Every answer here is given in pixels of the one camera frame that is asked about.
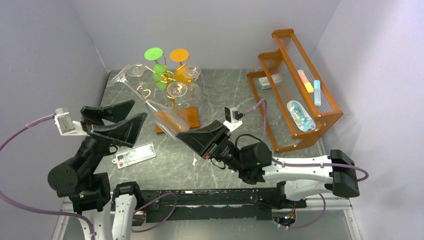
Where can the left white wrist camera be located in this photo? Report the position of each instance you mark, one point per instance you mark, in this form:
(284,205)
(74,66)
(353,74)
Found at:
(65,125)

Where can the small white box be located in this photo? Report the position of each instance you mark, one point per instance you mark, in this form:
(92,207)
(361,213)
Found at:
(263,83)

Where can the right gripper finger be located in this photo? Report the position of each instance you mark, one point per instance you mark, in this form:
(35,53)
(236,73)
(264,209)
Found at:
(200,141)
(215,128)

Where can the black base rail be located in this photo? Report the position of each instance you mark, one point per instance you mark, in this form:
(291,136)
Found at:
(217,204)

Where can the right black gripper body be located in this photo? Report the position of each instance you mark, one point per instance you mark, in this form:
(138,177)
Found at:
(215,145)

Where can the light blue highlighter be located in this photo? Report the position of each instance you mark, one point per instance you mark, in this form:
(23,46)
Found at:
(317,93)

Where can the pink yellow highlighter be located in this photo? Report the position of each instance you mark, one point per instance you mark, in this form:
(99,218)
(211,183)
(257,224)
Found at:
(308,86)

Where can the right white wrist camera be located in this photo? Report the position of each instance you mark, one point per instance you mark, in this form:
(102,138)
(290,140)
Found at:
(232,118)

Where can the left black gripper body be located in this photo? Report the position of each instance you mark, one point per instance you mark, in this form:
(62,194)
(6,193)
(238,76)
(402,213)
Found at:
(102,142)

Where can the gold wire glass rack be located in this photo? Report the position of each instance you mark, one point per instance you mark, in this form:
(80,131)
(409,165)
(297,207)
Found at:
(186,112)

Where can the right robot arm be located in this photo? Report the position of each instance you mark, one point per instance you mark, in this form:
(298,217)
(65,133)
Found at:
(335,173)

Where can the orange plastic wine glass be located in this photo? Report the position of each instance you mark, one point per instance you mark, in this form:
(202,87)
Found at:
(180,56)

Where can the flat blister pack on table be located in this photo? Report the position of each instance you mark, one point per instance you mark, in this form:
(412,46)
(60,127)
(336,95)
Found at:
(135,155)

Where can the orange wooden shelf rack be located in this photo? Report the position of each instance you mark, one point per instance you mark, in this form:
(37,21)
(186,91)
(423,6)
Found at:
(280,67)

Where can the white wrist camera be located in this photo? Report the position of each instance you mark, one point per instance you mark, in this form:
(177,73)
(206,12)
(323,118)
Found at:
(65,125)
(232,118)

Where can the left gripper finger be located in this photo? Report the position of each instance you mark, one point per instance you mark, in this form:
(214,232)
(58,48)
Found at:
(127,131)
(112,113)

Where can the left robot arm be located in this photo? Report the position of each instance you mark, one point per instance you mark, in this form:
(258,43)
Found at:
(104,213)

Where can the green plastic wine glass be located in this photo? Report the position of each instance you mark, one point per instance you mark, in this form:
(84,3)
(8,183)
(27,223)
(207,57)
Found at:
(159,69)

